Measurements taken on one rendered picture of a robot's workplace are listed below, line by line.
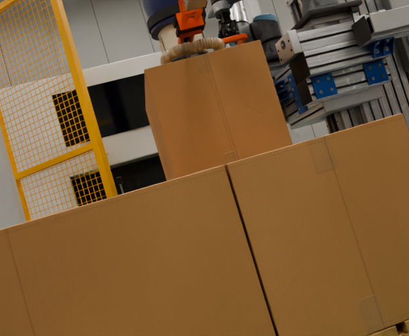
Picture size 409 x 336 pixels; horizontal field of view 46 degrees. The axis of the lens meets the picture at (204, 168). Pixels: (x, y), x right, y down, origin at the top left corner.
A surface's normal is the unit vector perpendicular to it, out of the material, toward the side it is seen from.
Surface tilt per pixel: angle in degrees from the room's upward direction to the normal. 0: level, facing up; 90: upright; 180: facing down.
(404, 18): 90
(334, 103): 90
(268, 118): 90
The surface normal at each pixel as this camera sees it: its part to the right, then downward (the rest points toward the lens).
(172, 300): 0.17, -0.11
